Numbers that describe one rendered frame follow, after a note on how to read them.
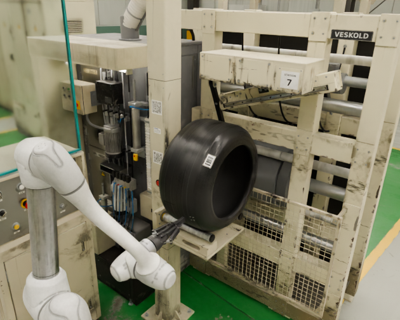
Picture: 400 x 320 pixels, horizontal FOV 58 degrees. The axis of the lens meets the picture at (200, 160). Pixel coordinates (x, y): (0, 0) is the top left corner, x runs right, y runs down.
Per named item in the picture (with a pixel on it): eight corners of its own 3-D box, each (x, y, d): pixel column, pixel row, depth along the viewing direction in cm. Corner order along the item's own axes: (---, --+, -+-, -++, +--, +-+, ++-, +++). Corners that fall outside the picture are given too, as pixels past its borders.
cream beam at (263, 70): (198, 79, 202) (199, 51, 197) (223, 73, 221) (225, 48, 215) (301, 96, 169) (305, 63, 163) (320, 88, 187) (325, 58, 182)
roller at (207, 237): (160, 214, 205) (166, 211, 208) (160, 221, 207) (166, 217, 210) (210, 237, 186) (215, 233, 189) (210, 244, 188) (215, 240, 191)
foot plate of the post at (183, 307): (140, 317, 254) (140, 312, 252) (166, 294, 273) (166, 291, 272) (169, 336, 239) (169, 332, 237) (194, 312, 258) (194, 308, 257)
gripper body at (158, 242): (156, 243, 159) (170, 232, 166) (142, 235, 164) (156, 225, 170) (157, 256, 163) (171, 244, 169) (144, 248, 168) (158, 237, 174)
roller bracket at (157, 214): (153, 226, 207) (152, 211, 203) (196, 199, 236) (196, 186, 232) (157, 228, 205) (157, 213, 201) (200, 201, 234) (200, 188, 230)
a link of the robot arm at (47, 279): (38, 339, 140) (18, 310, 155) (78, 320, 151) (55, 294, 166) (23, 145, 120) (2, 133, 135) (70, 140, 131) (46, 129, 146)
